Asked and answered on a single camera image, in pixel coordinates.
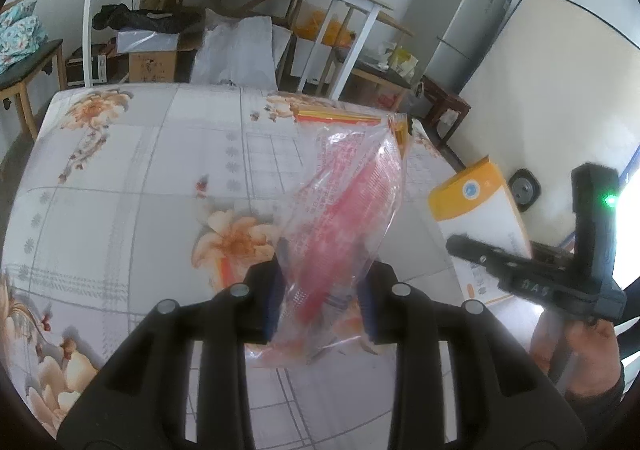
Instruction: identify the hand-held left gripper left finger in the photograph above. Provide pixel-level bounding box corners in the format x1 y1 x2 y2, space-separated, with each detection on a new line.
57 260 287 450

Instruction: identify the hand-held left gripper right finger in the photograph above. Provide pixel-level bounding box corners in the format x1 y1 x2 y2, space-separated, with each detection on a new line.
357 262 586 450

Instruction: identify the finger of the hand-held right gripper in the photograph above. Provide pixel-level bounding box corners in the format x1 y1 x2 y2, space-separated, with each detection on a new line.
446 234 532 281

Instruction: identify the white and yellow box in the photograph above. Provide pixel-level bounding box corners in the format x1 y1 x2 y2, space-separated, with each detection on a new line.
427 156 534 307

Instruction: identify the clear zip bag red print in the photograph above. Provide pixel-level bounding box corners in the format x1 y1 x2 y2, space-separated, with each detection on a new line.
247 112 413 370

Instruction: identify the person's right forearm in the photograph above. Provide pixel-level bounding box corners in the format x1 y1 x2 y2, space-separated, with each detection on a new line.
565 361 629 412

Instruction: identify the person's right hand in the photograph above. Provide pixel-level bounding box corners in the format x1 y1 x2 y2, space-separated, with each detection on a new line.
567 317 623 397

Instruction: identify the black floor device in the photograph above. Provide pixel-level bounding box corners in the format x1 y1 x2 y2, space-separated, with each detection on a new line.
507 169 542 214

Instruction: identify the white leaning board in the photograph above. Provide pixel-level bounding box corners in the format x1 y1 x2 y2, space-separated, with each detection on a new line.
459 0 640 283

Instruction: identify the dark wooden stool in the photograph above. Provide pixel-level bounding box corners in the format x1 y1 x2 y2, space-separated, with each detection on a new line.
410 74 472 147

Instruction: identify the floral tablecloth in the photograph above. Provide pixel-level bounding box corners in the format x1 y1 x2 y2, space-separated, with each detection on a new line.
0 82 501 446

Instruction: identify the white and green bag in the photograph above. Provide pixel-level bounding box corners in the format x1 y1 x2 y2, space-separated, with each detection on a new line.
382 44 421 81

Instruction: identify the grey refrigerator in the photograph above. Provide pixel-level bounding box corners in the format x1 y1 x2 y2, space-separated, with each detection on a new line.
400 0 516 96

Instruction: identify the white plastic bag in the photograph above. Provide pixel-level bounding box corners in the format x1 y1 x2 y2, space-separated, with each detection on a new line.
191 8 282 91

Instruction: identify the yellow bag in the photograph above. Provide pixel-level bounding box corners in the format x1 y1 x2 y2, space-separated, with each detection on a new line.
294 7 357 47

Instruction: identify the plastic covered cardboard box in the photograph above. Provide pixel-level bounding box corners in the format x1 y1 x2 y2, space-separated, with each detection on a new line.
116 27 182 84

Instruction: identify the black cloth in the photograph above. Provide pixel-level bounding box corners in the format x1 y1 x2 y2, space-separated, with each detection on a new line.
92 4 204 35

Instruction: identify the wooden chair with dark seat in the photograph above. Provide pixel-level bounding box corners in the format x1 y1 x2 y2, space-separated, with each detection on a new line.
0 0 67 141

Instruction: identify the floral cushion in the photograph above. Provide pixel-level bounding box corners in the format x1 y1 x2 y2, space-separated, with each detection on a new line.
0 0 49 74

